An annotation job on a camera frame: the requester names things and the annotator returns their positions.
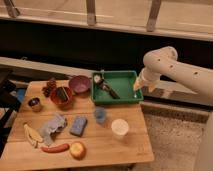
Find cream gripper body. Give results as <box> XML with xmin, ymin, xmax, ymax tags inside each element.
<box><xmin>138</xmin><ymin>68</ymin><xmax>160</xmax><ymax>88</ymax></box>

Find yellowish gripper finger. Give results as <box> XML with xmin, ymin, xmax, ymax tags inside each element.
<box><xmin>148</xmin><ymin>85</ymin><xmax>156</xmax><ymax>93</ymax></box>
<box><xmin>133</xmin><ymin>79</ymin><xmax>141</xmax><ymax>91</ymax></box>

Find black eraser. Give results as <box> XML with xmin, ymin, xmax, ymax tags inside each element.
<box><xmin>56</xmin><ymin>87</ymin><xmax>68</xmax><ymax>102</ymax></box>

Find red bowl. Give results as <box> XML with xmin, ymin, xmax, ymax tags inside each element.
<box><xmin>50</xmin><ymin>86</ymin><xmax>73</xmax><ymax>107</ymax></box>

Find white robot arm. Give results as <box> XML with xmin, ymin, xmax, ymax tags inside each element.
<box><xmin>133</xmin><ymin>46</ymin><xmax>213</xmax><ymax>171</ymax></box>

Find purple bowl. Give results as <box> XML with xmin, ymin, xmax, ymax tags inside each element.
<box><xmin>69</xmin><ymin>75</ymin><xmax>91</xmax><ymax>94</ymax></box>

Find green plastic tray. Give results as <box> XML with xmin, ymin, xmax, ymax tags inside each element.
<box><xmin>91</xmin><ymin>70</ymin><xmax>144</xmax><ymax>105</ymax></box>

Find black tool in tray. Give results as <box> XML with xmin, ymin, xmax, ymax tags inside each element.
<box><xmin>93</xmin><ymin>75</ymin><xmax>119</xmax><ymax>99</ymax></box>

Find white round cup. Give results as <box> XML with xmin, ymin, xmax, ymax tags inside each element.
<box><xmin>111</xmin><ymin>119</ymin><xmax>129</xmax><ymax>137</ymax></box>

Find blue translucent cup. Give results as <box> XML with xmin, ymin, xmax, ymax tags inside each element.
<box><xmin>94</xmin><ymin>107</ymin><xmax>106</xmax><ymax>124</ymax></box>

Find blue sponge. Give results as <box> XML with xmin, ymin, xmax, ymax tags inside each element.
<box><xmin>70</xmin><ymin>116</ymin><xmax>87</xmax><ymax>137</ymax></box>

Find dark grape bunch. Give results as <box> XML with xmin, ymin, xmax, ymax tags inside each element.
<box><xmin>42</xmin><ymin>78</ymin><xmax>56</xmax><ymax>97</ymax></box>

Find red yellow apple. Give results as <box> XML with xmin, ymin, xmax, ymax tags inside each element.
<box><xmin>69</xmin><ymin>141</ymin><xmax>86</xmax><ymax>160</ymax></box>

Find crumpled grey cloth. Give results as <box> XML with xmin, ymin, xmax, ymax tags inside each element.
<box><xmin>39</xmin><ymin>113</ymin><xmax>67</xmax><ymax>146</ymax></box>

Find red sausage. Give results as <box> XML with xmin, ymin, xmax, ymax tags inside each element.
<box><xmin>41</xmin><ymin>143</ymin><xmax>69</xmax><ymax>153</ymax></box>

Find small brown cup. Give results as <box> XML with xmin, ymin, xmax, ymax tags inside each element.
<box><xmin>28</xmin><ymin>97</ymin><xmax>42</xmax><ymax>112</ymax></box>

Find blue object beside table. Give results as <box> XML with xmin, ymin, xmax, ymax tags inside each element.
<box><xmin>16</xmin><ymin>88</ymin><xmax>26</xmax><ymax>102</ymax></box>

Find black chair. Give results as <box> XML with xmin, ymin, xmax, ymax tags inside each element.
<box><xmin>0</xmin><ymin>68</ymin><xmax>21</xmax><ymax>156</ymax></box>

